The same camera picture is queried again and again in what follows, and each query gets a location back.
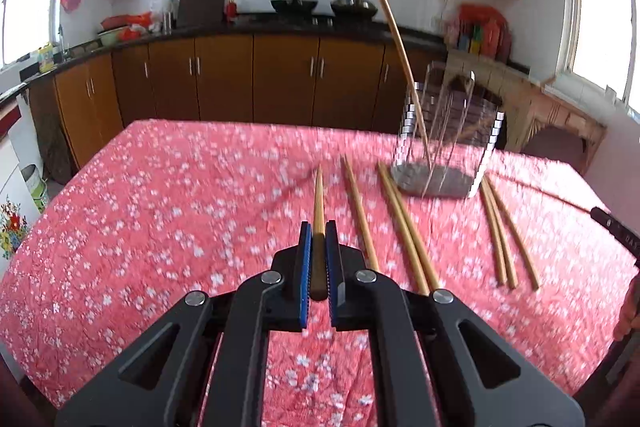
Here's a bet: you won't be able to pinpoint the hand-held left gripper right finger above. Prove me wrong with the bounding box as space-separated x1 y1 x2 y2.
325 220 586 427

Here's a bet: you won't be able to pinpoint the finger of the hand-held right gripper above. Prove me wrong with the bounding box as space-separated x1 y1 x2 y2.
590 206 640 259

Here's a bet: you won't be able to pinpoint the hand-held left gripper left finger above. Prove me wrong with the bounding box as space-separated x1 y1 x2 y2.
55 222 314 427

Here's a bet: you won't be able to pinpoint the wooden chopstick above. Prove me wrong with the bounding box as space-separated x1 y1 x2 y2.
479 179 506 288
377 163 431 298
382 165 441 294
310 167 329 301
482 179 519 290
341 155 380 274
375 0 432 171
487 177 541 291

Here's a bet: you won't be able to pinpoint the metal wire chopstick holder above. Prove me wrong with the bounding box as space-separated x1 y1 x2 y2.
390 62 506 200

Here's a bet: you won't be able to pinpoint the person's right hand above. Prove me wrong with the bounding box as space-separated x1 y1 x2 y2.
613 276 640 342

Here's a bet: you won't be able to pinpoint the cream side table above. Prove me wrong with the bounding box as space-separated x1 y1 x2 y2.
446 48 609 176

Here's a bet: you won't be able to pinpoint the red floral tablecloth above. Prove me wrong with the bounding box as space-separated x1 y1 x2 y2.
0 119 640 427

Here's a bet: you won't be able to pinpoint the wooden lower cabinets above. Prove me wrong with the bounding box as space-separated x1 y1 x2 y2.
25 32 453 170

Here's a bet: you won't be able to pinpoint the colourful bottles and boxes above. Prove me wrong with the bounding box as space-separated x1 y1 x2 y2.
457 19 512 58

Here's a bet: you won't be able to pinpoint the gas stove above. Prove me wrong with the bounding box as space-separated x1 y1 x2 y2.
240 13 337 28

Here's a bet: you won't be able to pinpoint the red plastic bag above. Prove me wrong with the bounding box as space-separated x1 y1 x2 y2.
457 4 504 32

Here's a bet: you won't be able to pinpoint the pot with lid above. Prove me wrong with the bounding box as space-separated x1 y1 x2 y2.
330 0 380 19

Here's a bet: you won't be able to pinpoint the black kitchen countertop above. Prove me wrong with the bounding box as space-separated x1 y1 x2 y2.
0 11 531 100

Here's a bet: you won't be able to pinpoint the black wok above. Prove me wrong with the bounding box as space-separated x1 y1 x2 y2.
270 0 319 16

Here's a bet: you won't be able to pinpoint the green and white jar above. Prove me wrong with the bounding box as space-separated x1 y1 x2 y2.
20 164 50 213

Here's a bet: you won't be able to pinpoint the dark cutting board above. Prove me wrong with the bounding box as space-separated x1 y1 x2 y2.
177 0 226 28

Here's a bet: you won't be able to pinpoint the white floral appliance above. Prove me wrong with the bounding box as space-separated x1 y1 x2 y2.
0 96 51 264

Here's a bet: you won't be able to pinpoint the bowls with red bag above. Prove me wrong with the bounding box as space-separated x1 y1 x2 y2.
98 11 154 46

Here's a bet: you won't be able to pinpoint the large window with white frame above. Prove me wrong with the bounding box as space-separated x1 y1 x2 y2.
564 0 640 120

